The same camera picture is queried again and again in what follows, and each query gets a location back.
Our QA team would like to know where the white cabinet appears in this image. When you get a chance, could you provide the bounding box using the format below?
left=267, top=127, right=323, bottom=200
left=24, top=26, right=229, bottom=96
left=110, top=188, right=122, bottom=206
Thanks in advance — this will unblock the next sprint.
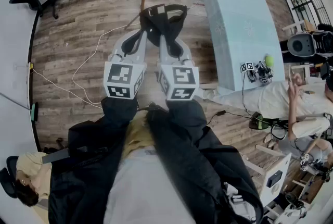
left=243, top=152, right=292, bottom=207

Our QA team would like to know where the white floor cable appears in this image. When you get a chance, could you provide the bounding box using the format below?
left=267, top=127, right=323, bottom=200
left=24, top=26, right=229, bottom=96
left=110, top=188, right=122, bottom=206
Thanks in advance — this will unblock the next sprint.
left=31, top=21, right=143, bottom=111

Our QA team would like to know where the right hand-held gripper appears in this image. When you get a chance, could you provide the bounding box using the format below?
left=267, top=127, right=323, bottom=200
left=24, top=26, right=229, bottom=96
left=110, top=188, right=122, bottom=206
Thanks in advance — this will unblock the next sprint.
left=157, top=34, right=200, bottom=101

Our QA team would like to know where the black cloth garment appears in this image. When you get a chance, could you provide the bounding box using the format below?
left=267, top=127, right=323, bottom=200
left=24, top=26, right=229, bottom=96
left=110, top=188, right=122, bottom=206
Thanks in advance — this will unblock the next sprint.
left=139, top=4, right=188, bottom=48

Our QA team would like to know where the person's left forearm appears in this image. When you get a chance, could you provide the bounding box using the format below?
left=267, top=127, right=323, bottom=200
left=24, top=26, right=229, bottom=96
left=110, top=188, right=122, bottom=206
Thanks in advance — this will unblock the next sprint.
left=100, top=96, right=140, bottom=131

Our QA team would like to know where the green clip tool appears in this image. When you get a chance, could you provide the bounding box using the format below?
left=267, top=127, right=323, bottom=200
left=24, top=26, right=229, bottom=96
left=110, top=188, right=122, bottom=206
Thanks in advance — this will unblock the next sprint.
left=30, top=102, right=40, bottom=122

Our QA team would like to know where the small black box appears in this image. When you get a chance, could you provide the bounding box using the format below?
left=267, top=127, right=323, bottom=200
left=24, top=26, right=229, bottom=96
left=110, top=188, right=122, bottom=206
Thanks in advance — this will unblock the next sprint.
left=267, top=170, right=284, bottom=188

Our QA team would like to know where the gray round appliance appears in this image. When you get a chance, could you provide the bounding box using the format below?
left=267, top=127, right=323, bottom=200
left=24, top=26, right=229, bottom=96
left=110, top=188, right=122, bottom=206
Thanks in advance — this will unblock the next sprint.
left=287, top=31, right=317, bottom=58

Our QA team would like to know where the black cable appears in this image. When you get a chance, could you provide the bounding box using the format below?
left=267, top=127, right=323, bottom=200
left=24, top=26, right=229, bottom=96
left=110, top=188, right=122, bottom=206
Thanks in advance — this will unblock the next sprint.
left=241, top=73, right=263, bottom=119

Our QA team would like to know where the green black bag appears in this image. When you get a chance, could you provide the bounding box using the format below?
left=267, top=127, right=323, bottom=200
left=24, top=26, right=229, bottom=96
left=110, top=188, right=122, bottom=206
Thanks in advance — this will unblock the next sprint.
left=249, top=111, right=288, bottom=140

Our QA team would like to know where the person's torso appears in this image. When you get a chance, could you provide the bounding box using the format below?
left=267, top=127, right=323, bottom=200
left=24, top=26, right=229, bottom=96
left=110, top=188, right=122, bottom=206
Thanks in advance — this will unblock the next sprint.
left=48, top=103, right=264, bottom=224

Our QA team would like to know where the curved white desk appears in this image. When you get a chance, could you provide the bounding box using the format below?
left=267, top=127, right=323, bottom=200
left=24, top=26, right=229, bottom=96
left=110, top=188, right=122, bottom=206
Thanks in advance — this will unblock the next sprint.
left=0, top=0, right=44, bottom=158

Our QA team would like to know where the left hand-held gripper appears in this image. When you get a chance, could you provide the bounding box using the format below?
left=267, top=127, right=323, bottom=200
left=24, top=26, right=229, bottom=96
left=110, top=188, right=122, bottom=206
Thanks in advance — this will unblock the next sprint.
left=104, top=29, right=149, bottom=100

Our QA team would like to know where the light blue cloth table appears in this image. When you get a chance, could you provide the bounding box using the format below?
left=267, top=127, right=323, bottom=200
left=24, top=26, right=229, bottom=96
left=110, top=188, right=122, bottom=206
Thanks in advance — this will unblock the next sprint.
left=197, top=0, right=286, bottom=92

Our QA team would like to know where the person's right forearm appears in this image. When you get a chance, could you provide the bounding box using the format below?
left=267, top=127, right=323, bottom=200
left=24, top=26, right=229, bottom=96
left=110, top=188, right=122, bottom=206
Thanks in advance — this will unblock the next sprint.
left=166, top=99, right=209, bottom=136

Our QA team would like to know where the spare hand-held gripper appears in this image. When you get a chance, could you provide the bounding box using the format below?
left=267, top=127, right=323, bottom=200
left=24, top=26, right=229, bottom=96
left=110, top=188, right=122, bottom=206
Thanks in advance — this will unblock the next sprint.
left=239, top=60, right=274, bottom=86

